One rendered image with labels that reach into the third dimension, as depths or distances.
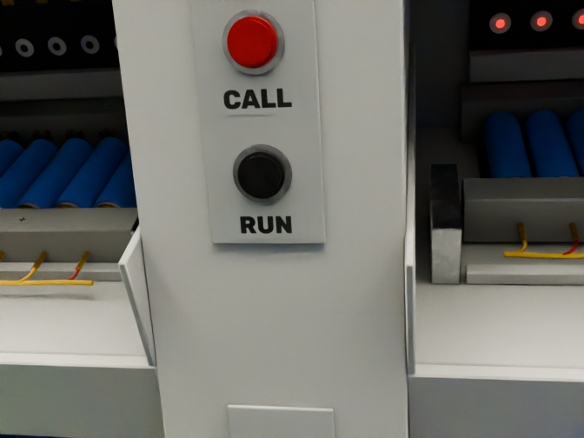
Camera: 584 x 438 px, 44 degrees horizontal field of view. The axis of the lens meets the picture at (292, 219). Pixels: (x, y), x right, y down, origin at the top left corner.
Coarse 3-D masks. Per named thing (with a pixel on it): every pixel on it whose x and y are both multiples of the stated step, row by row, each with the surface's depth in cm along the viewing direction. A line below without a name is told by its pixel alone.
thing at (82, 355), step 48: (0, 96) 44; (48, 96) 44; (96, 96) 43; (0, 288) 33; (48, 288) 32; (96, 288) 32; (144, 288) 26; (0, 336) 30; (48, 336) 30; (96, 336) 29; (144, 336) 27; (0, 384) 29; (48, 384) 29; (96, 384) 29; (144, 384) 28; (0, 432) 31; (48, 432) 31; (96, 432) 30; (144, 432) 30
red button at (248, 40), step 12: (240, 24) 23; (252, 24) 23; (264, 24) 23; (228, 36) 23; (240, 36) 23; (252, 36) 23; (264, 36) 23; (228, 48) 23; (240, 48) 23; (252, 48) 23; (264, 48) 23; (276, 48) 23; (240, 60) 23; (252, 60) 23; (264, 60) 23
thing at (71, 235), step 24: (0, 216) 33; (24, 216) 33; (48, 216) 33; (72, 216) 32; (96, 216) 32; (120, 216) 32; (0, 240) 32; (24, 240) 32; (48, 240) 32; (72, 240) 32; (96, 240) 32; (120, 240) 31
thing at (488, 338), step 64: (512, 0) 37; (576, 0) 37; (512, 64) 38; (576, 64) 38; (448, 128) 40; (512, 128) 36; (576, 128) 36; (448, 192) 30; (512, 192) 30; (576, 192) 30; (448, 256) 29; (512, 256) 29; (576, 256) 29; (448, 320) 28; (512, 320) 28; (576, 320) 27; (448, 384) 26; (512, 384) 25; (576, 384) 25
